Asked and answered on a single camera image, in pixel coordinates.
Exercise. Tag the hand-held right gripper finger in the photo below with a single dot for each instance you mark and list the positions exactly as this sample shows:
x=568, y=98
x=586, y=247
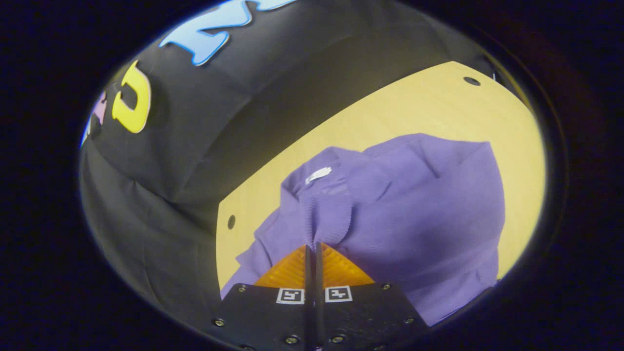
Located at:
x=320, y=292
x=310, y=292

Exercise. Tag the purple collared shirt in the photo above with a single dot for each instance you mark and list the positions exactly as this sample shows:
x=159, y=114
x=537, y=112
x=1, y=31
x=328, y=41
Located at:
x=414, y=214

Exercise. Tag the black table grommet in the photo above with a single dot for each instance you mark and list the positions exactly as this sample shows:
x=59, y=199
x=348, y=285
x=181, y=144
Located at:
x=231, y=222
x=472, y=81

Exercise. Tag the black backdrop cloth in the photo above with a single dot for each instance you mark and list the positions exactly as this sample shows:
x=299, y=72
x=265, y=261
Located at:
x=234, y=126

